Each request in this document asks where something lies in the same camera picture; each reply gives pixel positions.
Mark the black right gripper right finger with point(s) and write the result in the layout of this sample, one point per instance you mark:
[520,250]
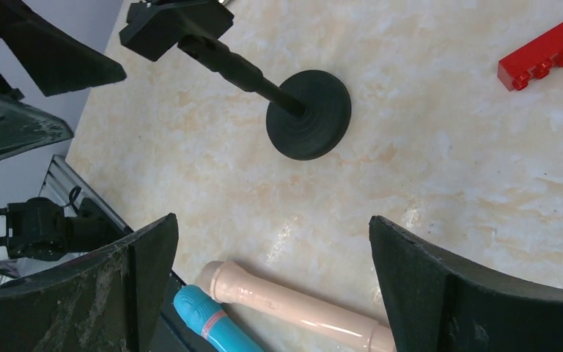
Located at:
[437,300]

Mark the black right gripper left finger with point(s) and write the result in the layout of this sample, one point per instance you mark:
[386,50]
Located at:
[106,300]

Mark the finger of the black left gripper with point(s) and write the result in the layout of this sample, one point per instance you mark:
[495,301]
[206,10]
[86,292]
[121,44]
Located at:
[55,61]
[24,128]

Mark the beige microphone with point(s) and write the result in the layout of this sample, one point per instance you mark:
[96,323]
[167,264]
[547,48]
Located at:
[228,283]

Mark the black round-base mic stand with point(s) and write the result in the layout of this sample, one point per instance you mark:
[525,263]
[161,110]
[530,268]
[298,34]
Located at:
[308,114]

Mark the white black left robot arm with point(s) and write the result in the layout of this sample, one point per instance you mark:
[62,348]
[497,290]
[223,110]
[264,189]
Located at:
[38,228]

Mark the light blue microphone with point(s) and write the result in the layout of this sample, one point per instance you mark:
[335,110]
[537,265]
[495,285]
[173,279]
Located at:
[209,320]

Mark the red toy brick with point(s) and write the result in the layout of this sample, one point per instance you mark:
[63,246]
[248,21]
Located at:
[532,61]

